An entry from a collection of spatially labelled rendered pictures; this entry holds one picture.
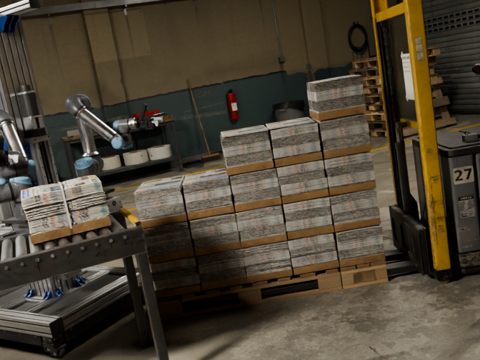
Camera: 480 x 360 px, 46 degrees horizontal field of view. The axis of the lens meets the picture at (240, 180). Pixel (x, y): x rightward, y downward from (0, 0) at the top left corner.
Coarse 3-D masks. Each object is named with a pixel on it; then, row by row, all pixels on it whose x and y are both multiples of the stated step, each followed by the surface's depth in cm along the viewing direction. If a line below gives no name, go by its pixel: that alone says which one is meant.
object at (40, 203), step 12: (24, 192) 278; (36, 192) 272; (48, 192) 267; (24, 204) 264; (36, 204) 265; (48, 204) 267; (36, 216) 266; (48, 216) 268; (60, 216) 270; (36, 228) 267; (48, 228) 269; (60, 228) 271
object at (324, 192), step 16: (320, 192) 345; (224, 208) 346; (240, 208) 346; (256, 208) 347; (144, 224) 347; (160, 224) 347; (240, 240) 356; (256, 240) 350; (272, 240) 350; (160, 256) 351; (176, 256) 351; (272, 272) 354; (288, 272) 354; (304, 272) 355; (192, 288) 355; (208, 288) 355
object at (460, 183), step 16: (416, 144) 381; (448, 144) 340; (464, 144) 332; (416, 160) 389; (448, 160) 330; (464, 160) 328; (416, 176) 395; (448, 176) 334; (464, 176) 330; (448, 192) 338; (464, 192) 332; (448, 208) 343; (464, 208) 333; (464, 224) 335; (464, 240) 337; (464, 256) 338; (464, 272) 341
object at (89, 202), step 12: (72, 180) 293; (84, 180) 284; (96, 180) 278; (72, 192) 270; (84, 192) 272; (96, 192) 274; (72, 204) 271; (84, 204) 273; (96, 204) 275; (84, 216) 274; (96, 216) 276
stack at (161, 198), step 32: (320, 160) 344; (160, 192) 343; (192, 192) 345; (224, 192) 345; (256, 192) 345; (288, 192) 346; (192, 224) 348; (224, 224) 348; (256, 224) 348; (288, 224) 349; (320, 224) 349; (192, 256) 354; (224, 256) 352; (256, 256) 352; (288, 256) 353; (320, 256) 353; (160, 288) 355; (224, 288) 392; (256, 288) 356; (320, 288) 357
